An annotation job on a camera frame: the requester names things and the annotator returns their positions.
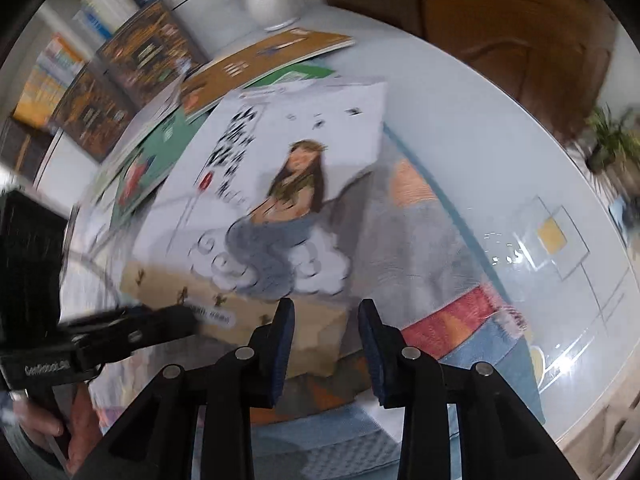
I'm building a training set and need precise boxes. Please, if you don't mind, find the row of yellow spined books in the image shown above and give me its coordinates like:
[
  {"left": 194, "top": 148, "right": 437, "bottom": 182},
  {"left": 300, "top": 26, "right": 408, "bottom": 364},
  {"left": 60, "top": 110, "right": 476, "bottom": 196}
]
[{"left": 12, "top": 32, "right": 87, "bottom": 132}]

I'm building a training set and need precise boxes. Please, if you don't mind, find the brown wooden cabinet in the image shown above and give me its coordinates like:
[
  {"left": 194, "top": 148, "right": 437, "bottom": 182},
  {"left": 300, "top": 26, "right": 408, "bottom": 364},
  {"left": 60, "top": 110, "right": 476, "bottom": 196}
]
[{"left": 310, "top": 0, "right": 617, "bottom": 127}]

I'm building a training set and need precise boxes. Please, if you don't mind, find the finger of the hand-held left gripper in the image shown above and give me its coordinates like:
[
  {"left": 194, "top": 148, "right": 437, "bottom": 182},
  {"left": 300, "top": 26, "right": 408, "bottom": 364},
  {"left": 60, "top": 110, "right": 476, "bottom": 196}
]
[{"left": 59, "top": 304, "right": 202, "bottom": 367}]

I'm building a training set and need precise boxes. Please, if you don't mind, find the green potted plant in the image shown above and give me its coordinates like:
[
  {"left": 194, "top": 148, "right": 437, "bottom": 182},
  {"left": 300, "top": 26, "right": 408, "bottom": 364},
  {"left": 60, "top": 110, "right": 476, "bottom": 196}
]
[{"left": 584, "top": 104, "right": 640, "bottom": 177}]

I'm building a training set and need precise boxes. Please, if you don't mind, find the person's left hand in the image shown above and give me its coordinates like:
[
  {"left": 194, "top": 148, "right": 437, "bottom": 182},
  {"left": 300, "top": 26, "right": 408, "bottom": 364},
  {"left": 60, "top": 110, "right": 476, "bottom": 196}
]
[{"left": 12, "top": 384, "right": 104, "bottom": 477}]

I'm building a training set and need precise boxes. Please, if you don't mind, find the green book with robed girl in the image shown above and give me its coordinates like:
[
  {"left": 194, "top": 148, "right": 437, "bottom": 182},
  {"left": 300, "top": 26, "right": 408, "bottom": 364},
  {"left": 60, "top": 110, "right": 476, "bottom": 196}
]
[{"left": 106, "top": 109, "right": 212, "bottom": 222}]

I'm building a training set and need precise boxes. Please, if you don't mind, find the row of pale spined books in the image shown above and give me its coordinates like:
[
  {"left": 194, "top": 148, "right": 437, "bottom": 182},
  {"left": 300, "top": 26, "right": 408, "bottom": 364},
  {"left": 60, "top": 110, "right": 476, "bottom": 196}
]
[{"left": 72, "top": 0, "right": 176, "bottom": 45}]

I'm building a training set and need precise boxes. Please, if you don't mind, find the white book with mermaid figure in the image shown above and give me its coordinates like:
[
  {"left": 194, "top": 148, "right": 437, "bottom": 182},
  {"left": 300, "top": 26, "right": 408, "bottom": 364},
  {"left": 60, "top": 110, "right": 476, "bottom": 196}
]
[{"left": 120, "top": 77, "right": 389, "bottom": 377}]

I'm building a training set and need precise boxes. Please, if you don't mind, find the orange brown book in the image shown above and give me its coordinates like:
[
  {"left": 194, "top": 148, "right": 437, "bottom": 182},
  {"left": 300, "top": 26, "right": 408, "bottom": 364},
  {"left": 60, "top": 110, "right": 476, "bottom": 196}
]
[{"left": 179, "top": 27, "right": 357, "bottom": 117}]

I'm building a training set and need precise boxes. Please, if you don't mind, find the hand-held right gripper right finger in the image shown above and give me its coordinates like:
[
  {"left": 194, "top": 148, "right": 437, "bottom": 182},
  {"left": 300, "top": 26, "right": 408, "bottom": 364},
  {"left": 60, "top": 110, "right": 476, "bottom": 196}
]
[{"left": 357, "top": 298, "right": 583, "bottom": 480}]

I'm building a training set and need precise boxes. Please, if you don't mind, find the white bookshelf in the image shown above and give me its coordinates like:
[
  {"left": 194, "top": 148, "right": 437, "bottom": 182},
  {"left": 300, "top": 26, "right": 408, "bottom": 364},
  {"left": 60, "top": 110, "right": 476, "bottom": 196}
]
[{"left": 30, "top": 0, "right": 326, "bottom": 196}]

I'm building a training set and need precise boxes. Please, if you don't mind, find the dark ornate encyclopedia book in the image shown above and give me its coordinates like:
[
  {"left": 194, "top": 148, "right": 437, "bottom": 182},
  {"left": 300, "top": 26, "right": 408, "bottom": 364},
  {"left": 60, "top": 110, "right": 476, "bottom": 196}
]
[
  {"left": 96, "top": 0, "right": 209, "bottom": 107},
  {"left": 49, "top": 66, "right": 142, "bottom": 162}
]

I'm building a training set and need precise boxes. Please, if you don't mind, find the fan patterned tablecloth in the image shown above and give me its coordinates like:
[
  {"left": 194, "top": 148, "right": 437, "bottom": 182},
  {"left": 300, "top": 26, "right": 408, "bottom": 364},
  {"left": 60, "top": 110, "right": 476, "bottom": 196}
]
[{"left": 65, "top": 155, "right": 547, "bottom": 480}]

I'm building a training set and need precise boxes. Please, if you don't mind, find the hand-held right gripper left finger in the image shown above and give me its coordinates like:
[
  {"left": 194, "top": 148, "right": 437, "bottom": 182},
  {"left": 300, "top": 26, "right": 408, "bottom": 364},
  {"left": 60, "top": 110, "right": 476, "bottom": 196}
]
[{"left": 75, "top": 298, "right": 297, "bottom": 480}]

